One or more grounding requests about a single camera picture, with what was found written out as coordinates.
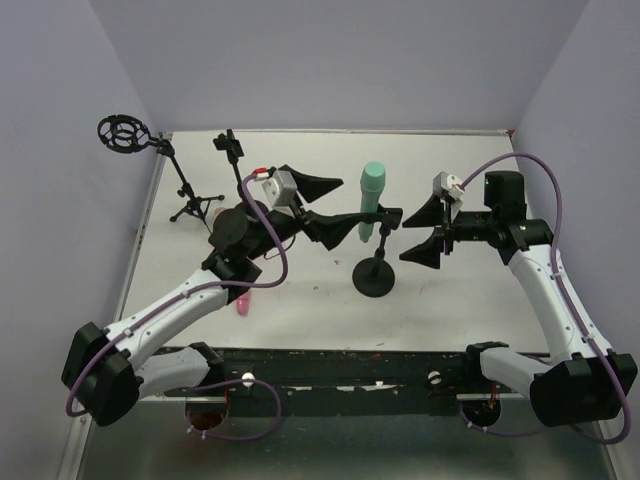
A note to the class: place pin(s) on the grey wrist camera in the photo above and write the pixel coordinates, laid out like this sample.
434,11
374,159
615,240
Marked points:
280,189
448,187

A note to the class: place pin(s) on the mint green toy microphone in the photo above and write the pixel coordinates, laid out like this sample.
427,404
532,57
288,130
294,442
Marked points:
372,184

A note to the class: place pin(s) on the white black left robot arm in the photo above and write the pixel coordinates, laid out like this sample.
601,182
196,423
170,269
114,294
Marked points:
109,369

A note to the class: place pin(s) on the beige toy microphone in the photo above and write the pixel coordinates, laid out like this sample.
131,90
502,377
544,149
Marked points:
217,212

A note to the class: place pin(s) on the black round-base clamp stand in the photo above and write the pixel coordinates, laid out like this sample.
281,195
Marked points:
228,143

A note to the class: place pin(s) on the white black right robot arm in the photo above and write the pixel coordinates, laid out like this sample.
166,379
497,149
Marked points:
585,380

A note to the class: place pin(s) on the black robot base mounting bar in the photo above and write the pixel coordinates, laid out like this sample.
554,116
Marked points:
329,383

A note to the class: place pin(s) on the aluminium extrusion rail frame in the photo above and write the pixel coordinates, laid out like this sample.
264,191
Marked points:
82,424

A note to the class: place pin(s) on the black round-base clip mic stand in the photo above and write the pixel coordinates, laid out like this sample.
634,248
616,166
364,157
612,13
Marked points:
374,277

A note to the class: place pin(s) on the pink toy microphone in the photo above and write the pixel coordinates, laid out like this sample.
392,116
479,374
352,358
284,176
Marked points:
243,304

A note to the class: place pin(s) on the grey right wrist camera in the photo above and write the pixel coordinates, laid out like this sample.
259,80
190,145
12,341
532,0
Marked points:
448,187

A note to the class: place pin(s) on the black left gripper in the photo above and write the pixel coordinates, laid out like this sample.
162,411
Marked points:
302,211

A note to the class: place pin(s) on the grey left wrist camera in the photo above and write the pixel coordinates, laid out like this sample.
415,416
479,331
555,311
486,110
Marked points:
280,189

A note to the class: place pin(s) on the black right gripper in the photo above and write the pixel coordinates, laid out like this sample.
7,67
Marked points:
447,232

